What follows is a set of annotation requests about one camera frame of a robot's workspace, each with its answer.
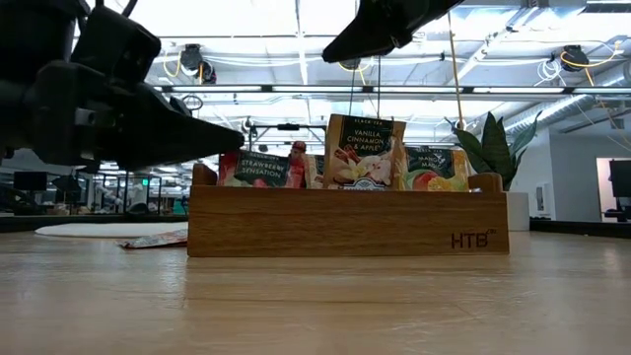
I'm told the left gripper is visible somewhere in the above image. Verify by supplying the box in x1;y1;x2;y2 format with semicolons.
0;61;246;173

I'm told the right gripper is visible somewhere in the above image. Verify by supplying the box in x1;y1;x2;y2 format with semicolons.
320;0;465;65

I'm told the red strawberry tea packet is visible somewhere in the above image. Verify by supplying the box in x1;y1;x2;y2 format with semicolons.
116;228;190;250
217;149;308;190

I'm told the yellow mango tea packet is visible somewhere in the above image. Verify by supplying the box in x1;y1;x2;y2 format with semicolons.
401;145;473;193

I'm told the wooden tea organizer box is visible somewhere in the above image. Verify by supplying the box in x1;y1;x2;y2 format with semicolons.
186;163;511;258

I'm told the black computer monitor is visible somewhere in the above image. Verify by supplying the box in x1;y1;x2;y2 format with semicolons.
13;171;48;193
608;158;631;199

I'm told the green snake plant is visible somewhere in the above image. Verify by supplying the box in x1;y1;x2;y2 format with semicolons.
452;109;544;191

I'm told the yellow hanging cable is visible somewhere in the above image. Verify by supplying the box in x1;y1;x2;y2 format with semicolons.
446;10;466;132

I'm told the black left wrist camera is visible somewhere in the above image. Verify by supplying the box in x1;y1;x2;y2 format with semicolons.
70;3;163;86

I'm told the black metal rig frame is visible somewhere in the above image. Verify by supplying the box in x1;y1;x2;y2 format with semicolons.
247;122;329;159

